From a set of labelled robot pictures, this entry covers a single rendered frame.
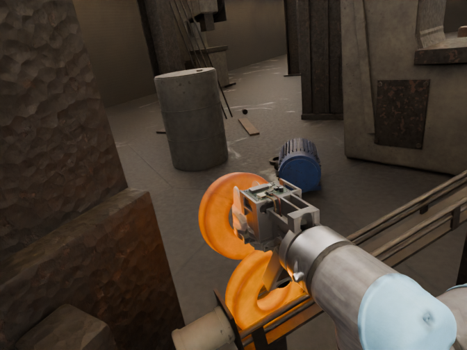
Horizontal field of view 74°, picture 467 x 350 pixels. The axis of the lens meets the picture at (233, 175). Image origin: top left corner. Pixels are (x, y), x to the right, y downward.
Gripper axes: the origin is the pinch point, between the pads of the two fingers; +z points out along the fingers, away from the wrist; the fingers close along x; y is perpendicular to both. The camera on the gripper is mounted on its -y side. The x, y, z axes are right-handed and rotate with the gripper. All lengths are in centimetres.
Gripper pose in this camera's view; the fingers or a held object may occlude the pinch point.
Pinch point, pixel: (240, 205)
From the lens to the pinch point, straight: 55.8
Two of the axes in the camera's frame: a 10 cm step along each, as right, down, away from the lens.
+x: -9.1, 2.5, -3.5
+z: -4.1, -2.9, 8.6
